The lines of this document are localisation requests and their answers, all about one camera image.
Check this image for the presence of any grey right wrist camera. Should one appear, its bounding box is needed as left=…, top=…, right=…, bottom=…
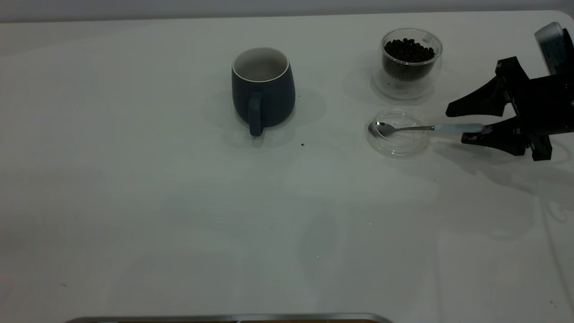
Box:
left=535, top=22, right=574, bottom=76

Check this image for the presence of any metal spoon light blue handle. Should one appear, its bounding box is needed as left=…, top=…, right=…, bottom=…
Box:
left=375, top=121, right=487, bottom=138

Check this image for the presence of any clear double-wall glass bowl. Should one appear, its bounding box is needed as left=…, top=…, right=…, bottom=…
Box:
left=370, top=28, right=444, bottom=101

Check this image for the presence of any coffee beans heap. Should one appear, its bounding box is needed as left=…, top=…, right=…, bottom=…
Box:
left=383, top=39, right=435, bottom=82

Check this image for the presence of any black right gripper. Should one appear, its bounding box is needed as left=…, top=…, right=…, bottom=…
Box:
left=446, top=57, right=574, bottom=162

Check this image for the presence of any dark grey ceramic mug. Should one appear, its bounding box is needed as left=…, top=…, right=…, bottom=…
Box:
left=231, top=47, right=296, bottom=137

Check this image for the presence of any clear round glass lid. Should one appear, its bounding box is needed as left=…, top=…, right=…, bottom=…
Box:
left=365, top=110, right=432, bottom=158

